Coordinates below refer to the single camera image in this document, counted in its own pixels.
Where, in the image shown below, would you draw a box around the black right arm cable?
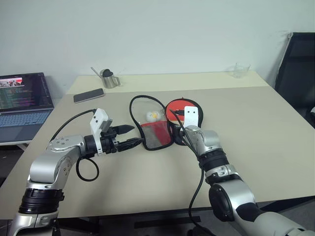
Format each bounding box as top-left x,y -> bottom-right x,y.
169,109 -> 210,236

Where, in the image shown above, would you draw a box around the clear glass cup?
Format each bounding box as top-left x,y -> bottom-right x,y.
226,62 -> 252,79

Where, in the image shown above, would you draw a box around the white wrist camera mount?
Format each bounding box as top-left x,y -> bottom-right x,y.
184,105 -> 199,128
90,107 -> 114,156

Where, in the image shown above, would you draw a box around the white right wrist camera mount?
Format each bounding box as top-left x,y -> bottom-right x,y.
184,105 -> 199,128

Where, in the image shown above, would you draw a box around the black office chair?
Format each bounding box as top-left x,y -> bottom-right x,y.
274,31 -> 315,128

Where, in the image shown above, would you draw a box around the black red paddle case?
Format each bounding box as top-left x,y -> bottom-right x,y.
129,95 -> 205,151

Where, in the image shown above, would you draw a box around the white and yellow ball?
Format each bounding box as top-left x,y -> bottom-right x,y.
145,110 -> 164,122

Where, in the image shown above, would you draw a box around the red table tennis paddle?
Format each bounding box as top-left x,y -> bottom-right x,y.
166,100 -> 188,125

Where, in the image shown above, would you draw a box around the open grey laptop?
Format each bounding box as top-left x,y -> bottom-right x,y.
0,72 -> 55,143

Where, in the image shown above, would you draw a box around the black smartphone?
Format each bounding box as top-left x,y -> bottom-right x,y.
73,88 -> 105,104

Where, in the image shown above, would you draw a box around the stainless steel cup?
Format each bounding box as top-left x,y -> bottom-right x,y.
99,71 -> 122,89

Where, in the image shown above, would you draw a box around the thin metal straw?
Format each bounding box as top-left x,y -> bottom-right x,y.
90,66 -> 103,78

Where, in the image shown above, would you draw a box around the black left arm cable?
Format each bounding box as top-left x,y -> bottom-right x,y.
49,109 -> 99,182

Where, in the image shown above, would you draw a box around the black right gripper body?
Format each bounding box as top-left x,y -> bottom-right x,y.
173,124 -> 188,146

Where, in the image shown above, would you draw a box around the black table frame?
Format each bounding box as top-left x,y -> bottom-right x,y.
58,196 -> 315,236

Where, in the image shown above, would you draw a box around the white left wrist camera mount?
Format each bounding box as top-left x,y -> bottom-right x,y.
90,107 -> 114,156

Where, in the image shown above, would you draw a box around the white side table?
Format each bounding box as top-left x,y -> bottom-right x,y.
0,139 -> 33,151

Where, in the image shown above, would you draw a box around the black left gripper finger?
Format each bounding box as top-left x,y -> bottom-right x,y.
115,124 -> 135,135
118,138 -> 144,152

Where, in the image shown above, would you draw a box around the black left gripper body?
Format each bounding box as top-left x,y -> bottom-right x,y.
100,125 -> 121,155

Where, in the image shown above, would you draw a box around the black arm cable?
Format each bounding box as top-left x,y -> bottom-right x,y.
169,109 -> 210,236
49,109 -> 99,182

